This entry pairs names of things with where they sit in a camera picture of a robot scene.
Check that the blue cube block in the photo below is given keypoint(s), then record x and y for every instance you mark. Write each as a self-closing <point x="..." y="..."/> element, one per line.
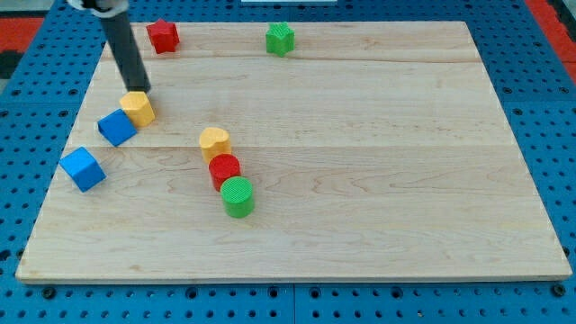
<point x="83" y="169"/>

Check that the green star block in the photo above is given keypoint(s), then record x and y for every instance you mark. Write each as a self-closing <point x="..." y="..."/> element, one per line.
<point x="279" y="39"/>

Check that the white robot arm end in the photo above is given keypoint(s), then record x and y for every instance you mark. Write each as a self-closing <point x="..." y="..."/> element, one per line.
<point x="101" y="8"/>

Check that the red star block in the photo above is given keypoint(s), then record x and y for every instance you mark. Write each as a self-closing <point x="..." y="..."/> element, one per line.
<point x="163" y="36"/>

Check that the blue triangular block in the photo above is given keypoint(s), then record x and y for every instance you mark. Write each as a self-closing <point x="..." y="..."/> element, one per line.
<point x="116" y="127"/>

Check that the red cylinder block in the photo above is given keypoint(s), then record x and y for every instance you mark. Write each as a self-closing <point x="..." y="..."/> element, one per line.
<point x="223" y="167"/>

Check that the yellow heart block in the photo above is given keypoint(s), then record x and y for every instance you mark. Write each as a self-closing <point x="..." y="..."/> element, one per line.
<point x="214" y="141"/>

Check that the yellow hexagon block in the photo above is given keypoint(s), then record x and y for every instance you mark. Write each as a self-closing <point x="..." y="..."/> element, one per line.
<point x="138" y="108"/>

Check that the green cylinder block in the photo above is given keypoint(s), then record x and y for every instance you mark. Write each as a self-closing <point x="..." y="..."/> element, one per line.
<point x="237" y="197"/>

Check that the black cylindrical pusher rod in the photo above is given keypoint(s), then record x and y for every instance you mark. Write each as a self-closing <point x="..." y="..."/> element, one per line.
<point x="119" y="34"/>

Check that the light wooden board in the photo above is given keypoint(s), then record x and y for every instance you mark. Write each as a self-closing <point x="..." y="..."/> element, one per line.
<point x="378" y="153"/>

